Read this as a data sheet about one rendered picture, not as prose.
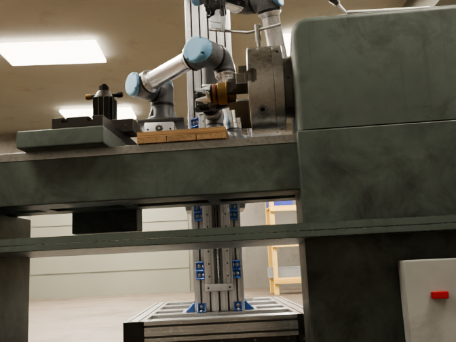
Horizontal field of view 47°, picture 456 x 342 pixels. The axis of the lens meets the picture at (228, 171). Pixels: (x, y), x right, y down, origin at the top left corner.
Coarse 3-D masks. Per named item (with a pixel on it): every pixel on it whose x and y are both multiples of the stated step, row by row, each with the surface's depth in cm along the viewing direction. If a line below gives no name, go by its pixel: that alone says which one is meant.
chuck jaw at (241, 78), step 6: (252, 72) 178; (234, 78) 185; (240, 78) 180; (246, 78) 180; (252, 78) 178; (228, 84) 188; (234, 84) 184; (240, 84) 181; (246, 84) 181; (228, 90) 187; (234, 90) 186; (240, 90) 186; (246, 90) 187
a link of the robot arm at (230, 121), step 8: (224, 48) 236; (224, 64) 231; (232, 64) 233; (216, 72) 233; (224, 72) 231; (232, 72) 232; (224, 80) 231; (224, 112) 229; (232, 112) 228; (224, 120) 229; (232, 120) 227; (232, 128) 226; (240, 128) 228; (240, 136) 226
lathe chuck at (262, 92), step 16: (256, 48) 186; (256, 64) 179; (272, 64) 178; (256, 80) 177; (272, 80) 177; (256, 96) 178; (272, 96) 177; (256, 112) 180; (272, 112) 180; (256, 128) 186; (272, 128) 187
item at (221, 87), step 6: (210, 84) 193; (222, 84) 191; (210, 90) 191; (216, 90) 191; (222, 90) 190; (210, 96) 191; (216, 96) 191; (222, 96) 190; (228, 96) 191; (234, 96) 191; (216, 102) 193; (222, 102) 192; (228, 102) 191
